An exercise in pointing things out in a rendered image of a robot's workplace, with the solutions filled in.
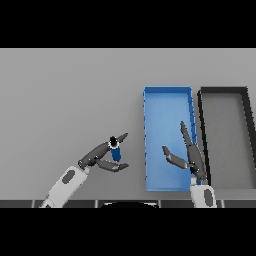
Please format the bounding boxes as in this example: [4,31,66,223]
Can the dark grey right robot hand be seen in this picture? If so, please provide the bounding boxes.
[161,120,208,182]

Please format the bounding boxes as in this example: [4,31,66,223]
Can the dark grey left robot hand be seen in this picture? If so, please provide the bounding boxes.
[77,132,130,173]

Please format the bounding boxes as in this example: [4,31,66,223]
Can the blue pipe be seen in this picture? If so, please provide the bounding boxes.
[108,135,123,163]

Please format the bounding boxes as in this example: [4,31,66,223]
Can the blue bin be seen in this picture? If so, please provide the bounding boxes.
[142,85,201,193]

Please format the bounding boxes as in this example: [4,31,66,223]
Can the dark grey bin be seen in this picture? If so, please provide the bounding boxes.
[196,86,256,192]

